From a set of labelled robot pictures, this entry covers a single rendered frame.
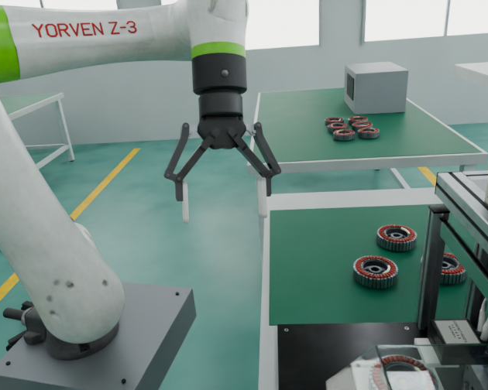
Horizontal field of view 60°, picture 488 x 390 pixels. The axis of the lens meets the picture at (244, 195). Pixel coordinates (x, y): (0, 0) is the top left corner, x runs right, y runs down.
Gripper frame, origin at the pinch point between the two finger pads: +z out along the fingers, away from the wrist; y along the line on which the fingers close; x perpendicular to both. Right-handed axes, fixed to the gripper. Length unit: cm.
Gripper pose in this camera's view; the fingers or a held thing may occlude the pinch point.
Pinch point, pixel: (225, 213)
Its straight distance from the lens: 73.6
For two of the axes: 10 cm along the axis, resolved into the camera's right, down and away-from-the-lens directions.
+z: 0.4, 10.0, 0.6
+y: -9.7, 0.5, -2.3
